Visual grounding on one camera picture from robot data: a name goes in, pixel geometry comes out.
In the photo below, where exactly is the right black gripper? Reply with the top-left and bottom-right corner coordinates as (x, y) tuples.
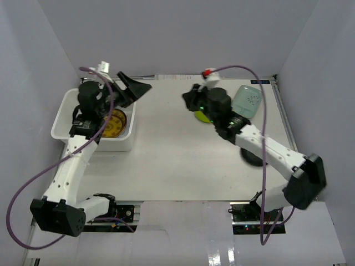
(181, 84), (219, 126)

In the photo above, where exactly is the lime green round plate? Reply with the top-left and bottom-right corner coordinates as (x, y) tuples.
(194, 111), (211, 124)

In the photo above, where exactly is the gold plate dark rim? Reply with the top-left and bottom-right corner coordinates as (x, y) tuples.
(102, 109), (127, 138)

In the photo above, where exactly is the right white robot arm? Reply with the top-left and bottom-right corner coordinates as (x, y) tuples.
(182, 84), (327, 221)

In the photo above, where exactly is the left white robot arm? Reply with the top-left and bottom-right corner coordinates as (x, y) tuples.
(30, 71), (152, 237)

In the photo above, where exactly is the white plastic bin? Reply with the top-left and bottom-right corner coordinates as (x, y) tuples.
(50, 88), (136, 152)

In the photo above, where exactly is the pale green rectangular dish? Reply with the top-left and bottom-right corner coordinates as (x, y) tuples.
(231, 85), (262, 120)

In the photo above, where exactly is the dark label sticker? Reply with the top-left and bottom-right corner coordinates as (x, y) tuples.
(250, 80), (270, 85)

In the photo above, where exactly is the black round plate lower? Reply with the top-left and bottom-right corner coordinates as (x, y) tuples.
(240, 148), (263, 167)

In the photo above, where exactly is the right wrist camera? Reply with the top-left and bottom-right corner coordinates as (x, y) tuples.
(201, 68), (221, 88)

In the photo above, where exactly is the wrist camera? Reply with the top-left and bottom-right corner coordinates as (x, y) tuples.
(201, 68), (221, 88)
(89, 61), (110, 79)

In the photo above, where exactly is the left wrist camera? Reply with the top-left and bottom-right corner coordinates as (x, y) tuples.
(89, 61), (110, 79)

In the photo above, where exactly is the aluminium frame rail right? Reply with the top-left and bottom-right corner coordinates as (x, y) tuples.
(270, 74), (298, 151)

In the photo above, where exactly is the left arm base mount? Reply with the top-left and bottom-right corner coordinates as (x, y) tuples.
(84, 204), (140, 233)

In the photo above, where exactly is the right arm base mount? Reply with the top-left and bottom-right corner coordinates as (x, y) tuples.
(228, 202), (278, 236)

